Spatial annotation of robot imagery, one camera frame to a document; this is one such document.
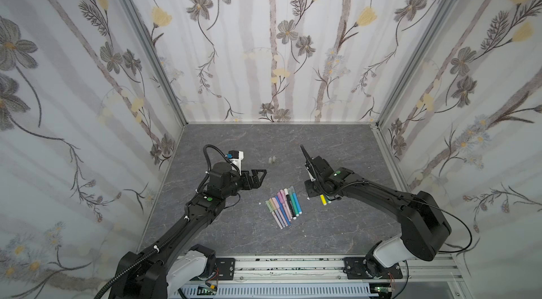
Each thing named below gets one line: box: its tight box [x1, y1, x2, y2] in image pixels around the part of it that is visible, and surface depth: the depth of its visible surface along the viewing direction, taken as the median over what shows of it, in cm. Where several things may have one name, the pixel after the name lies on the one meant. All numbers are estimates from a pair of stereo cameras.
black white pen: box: [283, 187, 298, 221], surface depth 92 cm
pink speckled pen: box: [279, 188, 293, 220], surface depth 92 cm
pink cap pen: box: [271, 196, 288, 228], surface depth 90 cm
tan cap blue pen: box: [268, 197, 286, 228], surface depth 90 cm
